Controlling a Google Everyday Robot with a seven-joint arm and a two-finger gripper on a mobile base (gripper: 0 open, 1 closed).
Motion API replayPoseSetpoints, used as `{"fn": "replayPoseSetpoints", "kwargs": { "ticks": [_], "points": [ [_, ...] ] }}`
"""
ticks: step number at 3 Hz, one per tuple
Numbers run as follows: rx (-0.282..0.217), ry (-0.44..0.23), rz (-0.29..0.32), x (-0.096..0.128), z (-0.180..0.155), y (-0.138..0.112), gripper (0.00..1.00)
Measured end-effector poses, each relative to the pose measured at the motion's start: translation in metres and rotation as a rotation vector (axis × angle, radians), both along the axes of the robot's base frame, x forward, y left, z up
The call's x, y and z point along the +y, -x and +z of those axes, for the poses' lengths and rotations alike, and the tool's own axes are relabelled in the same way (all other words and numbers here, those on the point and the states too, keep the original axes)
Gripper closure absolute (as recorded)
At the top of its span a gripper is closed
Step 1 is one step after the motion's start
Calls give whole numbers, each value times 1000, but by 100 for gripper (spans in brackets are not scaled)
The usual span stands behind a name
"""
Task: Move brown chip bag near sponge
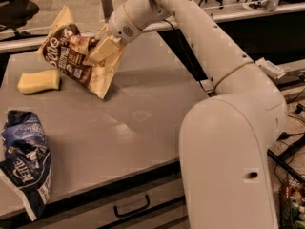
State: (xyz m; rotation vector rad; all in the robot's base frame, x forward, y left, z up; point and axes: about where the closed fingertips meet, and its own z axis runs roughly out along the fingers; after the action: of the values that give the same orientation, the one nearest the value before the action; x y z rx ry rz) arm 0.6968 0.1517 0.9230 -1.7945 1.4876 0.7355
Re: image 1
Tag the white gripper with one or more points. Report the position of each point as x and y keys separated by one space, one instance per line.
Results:
x=122 y=25

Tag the brown chip bag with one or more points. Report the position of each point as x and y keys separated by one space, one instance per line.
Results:
x=68 y=50

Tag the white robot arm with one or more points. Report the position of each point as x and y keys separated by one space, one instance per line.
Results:
x=224 y=139

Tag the yellow sponge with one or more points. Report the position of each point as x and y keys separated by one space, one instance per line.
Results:
x=31 y=83

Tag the blue chip bag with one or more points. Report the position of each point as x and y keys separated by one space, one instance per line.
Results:
x=27 y=165

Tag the black office chair left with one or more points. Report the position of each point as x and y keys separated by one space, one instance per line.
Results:
x=14 y=16

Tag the white small box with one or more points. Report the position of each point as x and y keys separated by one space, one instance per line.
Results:
x=269 y=68

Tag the grey cabinet drawer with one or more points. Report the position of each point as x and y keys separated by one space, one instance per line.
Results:
x=167 y=205

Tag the black floor bar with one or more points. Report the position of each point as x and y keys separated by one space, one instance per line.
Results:
x=297 y=176

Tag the basket of items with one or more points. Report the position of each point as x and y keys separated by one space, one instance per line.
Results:
x=292 y=205

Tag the left metal glass bracket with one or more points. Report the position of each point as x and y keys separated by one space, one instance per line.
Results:
x=107 y=7

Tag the black drawer handle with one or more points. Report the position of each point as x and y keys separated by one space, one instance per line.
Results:
x=129 y=210

